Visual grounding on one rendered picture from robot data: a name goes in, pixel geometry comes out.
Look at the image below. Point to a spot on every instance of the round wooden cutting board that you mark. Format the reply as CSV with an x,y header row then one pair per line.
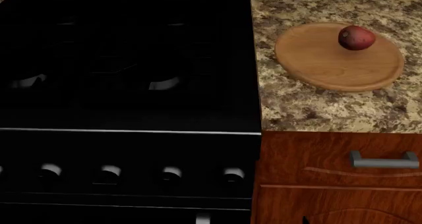
x,y
329,66

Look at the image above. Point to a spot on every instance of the brown wooden drawer front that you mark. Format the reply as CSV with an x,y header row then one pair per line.
x,y
306,159

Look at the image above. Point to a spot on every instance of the brown wooden cabinet door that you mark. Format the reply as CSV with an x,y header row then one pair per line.
x,y
329,206

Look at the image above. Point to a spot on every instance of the reddish purple sweet potato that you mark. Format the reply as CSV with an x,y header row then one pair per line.
x,y
356,37

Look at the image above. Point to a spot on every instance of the black stove knob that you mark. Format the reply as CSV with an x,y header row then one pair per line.
x,y
171,175
50,174
108,175
233,175

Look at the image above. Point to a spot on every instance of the black gas stove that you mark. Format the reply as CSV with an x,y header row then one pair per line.
x,y
125,105

